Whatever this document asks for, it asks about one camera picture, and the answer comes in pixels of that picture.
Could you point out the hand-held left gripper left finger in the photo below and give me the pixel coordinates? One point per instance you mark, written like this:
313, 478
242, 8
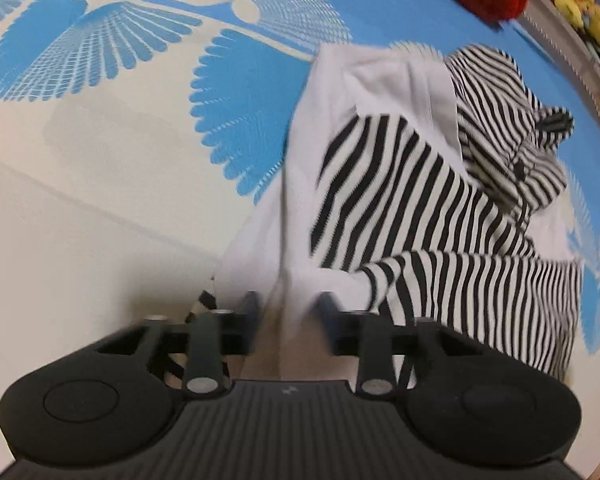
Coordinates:
252, 312

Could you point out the blue cream patterned blanket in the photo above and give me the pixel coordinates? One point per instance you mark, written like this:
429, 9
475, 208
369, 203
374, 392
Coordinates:
105, 185

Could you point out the beige windowsill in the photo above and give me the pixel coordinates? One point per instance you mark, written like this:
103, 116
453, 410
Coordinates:
575, 55

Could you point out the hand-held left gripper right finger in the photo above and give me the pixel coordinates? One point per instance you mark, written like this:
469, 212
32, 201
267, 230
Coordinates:
326, 312

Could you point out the black white striped small garment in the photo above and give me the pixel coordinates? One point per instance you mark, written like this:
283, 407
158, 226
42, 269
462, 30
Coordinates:
405, 200

